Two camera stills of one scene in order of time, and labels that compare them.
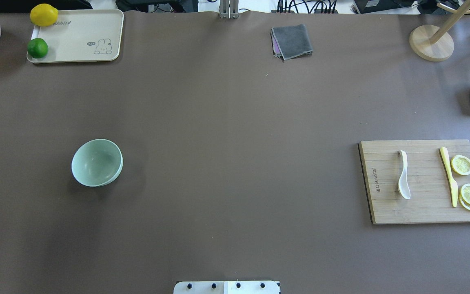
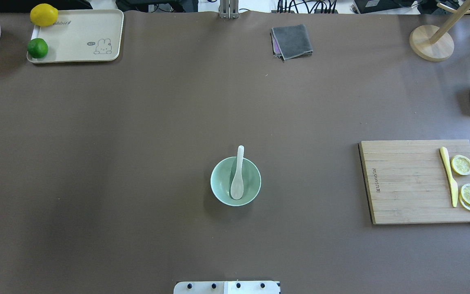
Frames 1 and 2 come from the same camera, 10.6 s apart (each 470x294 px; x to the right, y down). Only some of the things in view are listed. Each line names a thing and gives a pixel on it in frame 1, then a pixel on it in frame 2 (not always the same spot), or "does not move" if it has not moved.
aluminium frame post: [229, 9] does not move
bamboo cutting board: [431, 201] does not move
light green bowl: [97, 162] to [222, 174]
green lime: [37, 47] does not move
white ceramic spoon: [403, 188] to [237, 186]
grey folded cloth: [291, 42] does not move
